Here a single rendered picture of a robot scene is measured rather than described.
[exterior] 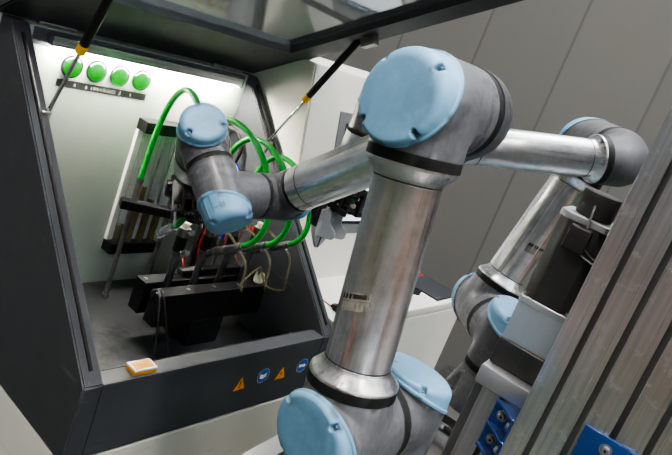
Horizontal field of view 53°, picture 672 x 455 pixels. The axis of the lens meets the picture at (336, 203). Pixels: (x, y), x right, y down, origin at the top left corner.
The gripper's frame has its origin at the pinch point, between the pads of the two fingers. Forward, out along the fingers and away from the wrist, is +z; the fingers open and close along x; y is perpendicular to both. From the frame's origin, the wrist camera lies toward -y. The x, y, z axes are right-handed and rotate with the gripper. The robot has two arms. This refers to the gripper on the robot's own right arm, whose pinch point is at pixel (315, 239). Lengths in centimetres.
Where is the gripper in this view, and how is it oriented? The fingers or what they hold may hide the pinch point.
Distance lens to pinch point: 142.6
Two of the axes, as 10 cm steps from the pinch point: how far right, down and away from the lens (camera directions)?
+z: -3.5, 9.1, 2.4
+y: 7.1, 4.2, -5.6
